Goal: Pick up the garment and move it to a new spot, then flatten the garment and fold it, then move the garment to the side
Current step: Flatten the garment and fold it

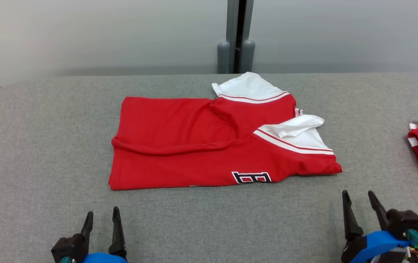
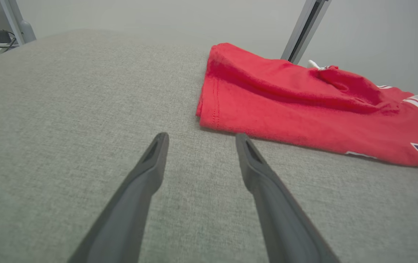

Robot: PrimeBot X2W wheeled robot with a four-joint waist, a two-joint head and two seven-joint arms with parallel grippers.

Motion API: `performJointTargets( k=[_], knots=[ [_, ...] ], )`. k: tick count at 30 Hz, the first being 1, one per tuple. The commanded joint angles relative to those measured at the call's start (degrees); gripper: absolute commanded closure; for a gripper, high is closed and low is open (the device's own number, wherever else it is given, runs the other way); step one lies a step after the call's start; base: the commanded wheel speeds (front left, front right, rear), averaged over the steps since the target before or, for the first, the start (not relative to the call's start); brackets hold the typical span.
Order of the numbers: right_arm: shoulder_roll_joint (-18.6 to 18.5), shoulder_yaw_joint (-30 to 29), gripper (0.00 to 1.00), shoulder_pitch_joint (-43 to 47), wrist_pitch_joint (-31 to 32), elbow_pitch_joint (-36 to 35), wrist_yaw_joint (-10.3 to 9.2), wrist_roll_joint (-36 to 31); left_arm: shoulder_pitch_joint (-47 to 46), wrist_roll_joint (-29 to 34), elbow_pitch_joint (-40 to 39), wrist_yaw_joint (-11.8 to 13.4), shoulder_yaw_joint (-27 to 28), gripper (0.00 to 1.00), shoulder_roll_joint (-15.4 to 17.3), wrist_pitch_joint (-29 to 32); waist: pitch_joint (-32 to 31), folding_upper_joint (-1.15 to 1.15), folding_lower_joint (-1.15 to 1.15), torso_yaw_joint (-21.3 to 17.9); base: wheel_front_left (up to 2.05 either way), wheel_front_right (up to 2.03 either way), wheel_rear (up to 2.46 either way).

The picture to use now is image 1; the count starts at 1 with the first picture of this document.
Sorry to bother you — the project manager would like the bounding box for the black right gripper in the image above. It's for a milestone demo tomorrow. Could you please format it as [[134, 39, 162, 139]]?
[[341, 190, 418, 263]]

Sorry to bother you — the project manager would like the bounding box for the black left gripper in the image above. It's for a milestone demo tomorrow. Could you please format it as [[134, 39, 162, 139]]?
[[50, 206, 128, 263]]

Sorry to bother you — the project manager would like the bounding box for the grey fabric padded sofa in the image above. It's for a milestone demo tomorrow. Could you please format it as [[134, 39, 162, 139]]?
[[0, 72, 418, 263]]

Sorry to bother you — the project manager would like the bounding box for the red jersey with white sleeves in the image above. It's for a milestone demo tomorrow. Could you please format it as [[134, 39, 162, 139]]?
[[108, 72, 343, 191]]

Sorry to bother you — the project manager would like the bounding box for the grey metal partition post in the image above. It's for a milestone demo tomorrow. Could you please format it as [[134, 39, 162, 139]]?
[[217, 0, 256, 74]]

